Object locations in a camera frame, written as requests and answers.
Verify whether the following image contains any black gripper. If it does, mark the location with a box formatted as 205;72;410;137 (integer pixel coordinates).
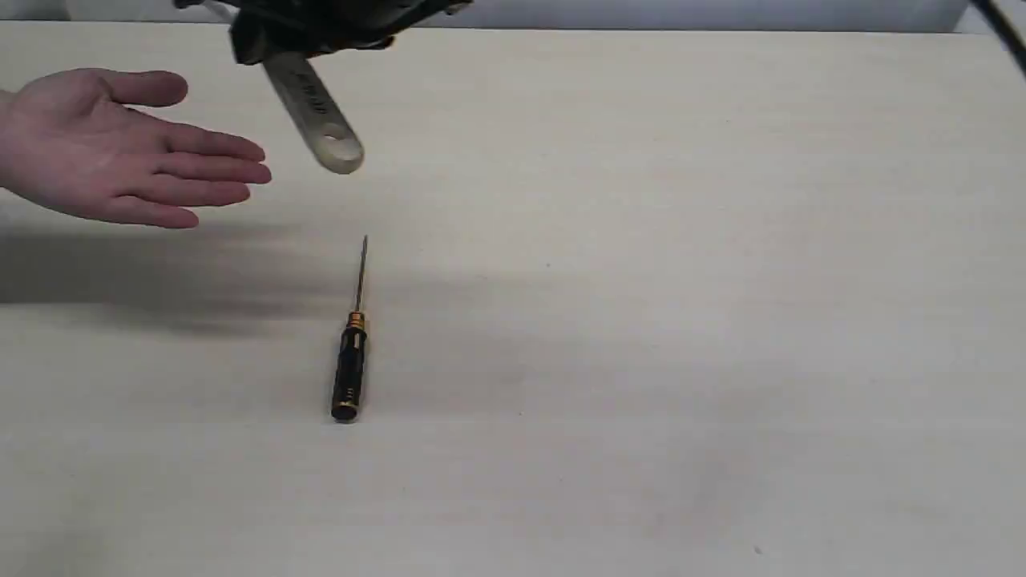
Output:
216;1;471;66

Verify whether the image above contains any wide wooden paint brush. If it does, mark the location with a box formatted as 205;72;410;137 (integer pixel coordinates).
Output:
261;52;364;175

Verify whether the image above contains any black gold precision screwdriver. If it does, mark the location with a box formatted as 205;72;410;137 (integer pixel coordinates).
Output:
329;235;369;423

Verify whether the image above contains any open human hand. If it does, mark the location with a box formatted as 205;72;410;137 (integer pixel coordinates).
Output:
1;68;272;229

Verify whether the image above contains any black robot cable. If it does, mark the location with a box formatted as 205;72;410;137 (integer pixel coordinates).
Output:
970;0;1026;79

